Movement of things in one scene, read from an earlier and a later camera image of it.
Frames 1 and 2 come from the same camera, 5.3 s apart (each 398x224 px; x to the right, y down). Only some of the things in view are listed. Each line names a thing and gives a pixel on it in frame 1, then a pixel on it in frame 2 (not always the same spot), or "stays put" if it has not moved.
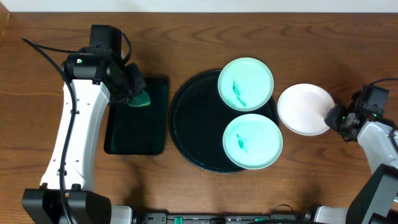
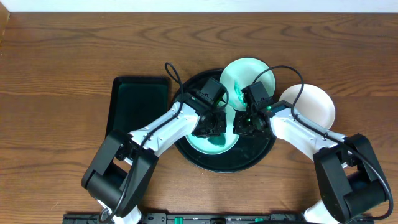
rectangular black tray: [139, 130] stays put
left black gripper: [134, 83] to [210, 125]
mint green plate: [245, 84] stays put
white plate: [303, 109] stays put
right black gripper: [330, 119] to [239, 129]
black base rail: [308, 218] stays put
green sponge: [142, 99] to [219, 140]
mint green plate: [252, 141] to [203, 144]
